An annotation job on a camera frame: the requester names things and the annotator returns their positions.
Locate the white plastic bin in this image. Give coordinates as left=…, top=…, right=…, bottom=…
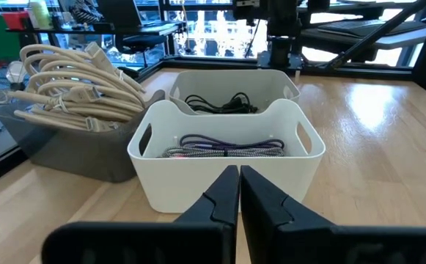
left=127, top=98, right=326, bottom=214

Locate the black open laptop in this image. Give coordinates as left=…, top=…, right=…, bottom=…
left=95, top=0, right=144, bottom=27

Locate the grey braided USB cable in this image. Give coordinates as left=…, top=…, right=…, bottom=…
left=160, top=144, right=286, bottom=159

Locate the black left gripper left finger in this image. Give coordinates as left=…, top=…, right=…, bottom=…
left=42, top=164, right=240, bottom=264

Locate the black-white striped cloth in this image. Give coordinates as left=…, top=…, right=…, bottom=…
left=68, top=0, right=106, bottom=23

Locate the grey side table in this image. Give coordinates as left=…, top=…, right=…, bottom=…
left=300, top=25, right=426, bottom=52

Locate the light grey plastic bin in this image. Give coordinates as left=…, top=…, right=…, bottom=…
left=168, top=68, right=301, bottom=117

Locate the red box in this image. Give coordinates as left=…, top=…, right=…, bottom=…
left=1, top=10, right=30, bottom=31

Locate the black desk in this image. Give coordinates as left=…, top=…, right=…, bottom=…
left=5, top=21, right=188, bottom=56

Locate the purple braided USB cable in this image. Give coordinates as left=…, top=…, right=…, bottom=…
left=178, top=133, right=286, bottom=150

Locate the black USB cable with strap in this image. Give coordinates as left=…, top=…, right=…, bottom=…
left=212, top=91, right=260, bottom=114

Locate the dark grey plastic bin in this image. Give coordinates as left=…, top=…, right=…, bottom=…
left=0, top=89, right=166, bottom=183

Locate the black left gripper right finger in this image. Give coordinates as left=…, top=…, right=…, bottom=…
left=240, top=165, right=426, bottom=264

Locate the black office chair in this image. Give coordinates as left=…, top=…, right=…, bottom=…
left=114, top=34, right=166, bottom=70

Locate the beige USB cable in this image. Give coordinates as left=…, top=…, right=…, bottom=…
left=13, top=104, right=136, bottom=133
left=7, top=71, right=146, bottom=113
left=19, top=41, right=147, bottom=95

